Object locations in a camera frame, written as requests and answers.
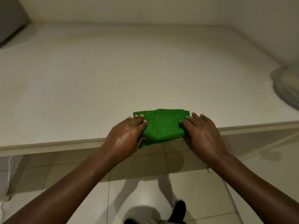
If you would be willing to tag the person's right little finger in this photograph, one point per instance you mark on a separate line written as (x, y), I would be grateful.
(208, 120)

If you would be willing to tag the person's left middle finger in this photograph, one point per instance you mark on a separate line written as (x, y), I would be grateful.
(137, 122)

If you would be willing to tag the black shoe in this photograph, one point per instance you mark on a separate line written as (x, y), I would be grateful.
(178, 211)
(129, 221)

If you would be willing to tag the person's left thumb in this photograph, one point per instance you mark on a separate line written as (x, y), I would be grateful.
(142, 142)

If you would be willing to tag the white round dish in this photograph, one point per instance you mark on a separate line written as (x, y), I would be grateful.
(288, 87)

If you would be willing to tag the person's left forearm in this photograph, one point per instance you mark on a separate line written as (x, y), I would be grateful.
(60, 193)

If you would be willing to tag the person's right middle finger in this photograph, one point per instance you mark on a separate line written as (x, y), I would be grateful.
(192, 123)

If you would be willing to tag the person's right thumb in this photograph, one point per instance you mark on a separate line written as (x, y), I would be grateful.
(186, 139)

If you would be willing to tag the green cloth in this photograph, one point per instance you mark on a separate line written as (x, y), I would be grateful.
(162, 124)

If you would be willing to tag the grey appliance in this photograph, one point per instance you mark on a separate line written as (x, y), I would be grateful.
(10, 18)

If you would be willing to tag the person's left little finger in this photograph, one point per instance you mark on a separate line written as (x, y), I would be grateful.
(123, 122)

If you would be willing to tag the person's right hand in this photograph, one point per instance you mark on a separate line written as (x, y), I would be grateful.
(203, 139)

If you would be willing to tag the person's left hand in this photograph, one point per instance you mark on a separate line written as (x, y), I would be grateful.
(121, 141)

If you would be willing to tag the person's right forearm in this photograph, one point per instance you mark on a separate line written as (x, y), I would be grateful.
(259, 191)

